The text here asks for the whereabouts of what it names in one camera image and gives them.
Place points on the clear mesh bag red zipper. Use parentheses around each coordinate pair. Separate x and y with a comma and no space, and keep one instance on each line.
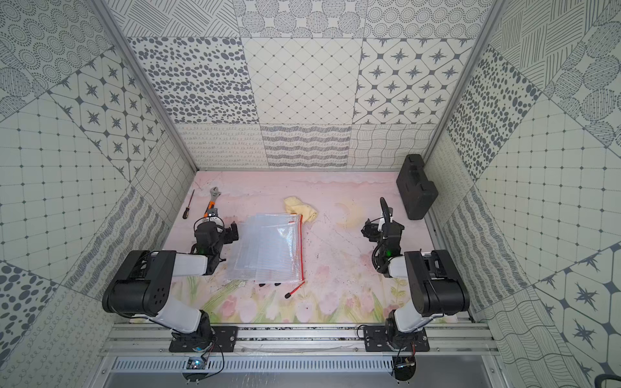
(269,251)

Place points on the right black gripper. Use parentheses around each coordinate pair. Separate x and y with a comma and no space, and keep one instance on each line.
(384,226)

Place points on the aluminium mounting rail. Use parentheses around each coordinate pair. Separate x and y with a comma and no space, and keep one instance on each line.
(330,339)

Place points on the dark slim screwdriver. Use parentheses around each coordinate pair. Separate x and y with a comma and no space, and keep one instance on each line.
(188,206)

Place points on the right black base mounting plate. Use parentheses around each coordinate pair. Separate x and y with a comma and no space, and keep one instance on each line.
(383,339)

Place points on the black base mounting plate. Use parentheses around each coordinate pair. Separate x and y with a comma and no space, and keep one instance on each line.
(383,339)
(219,337)

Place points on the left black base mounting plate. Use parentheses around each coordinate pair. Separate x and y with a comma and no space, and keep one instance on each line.
(219,337)

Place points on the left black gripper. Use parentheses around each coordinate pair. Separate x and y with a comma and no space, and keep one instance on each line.
(209,225)

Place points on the yellow microfiber cloth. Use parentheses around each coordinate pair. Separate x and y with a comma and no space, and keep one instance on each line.
(294,205)

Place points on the orange handled adjustable wrench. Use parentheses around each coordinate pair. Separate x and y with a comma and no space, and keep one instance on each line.
(214,194)

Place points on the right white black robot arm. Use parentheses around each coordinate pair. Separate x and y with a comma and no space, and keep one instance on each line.
(436,288)

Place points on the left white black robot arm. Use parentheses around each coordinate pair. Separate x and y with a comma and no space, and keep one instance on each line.
(142,284)

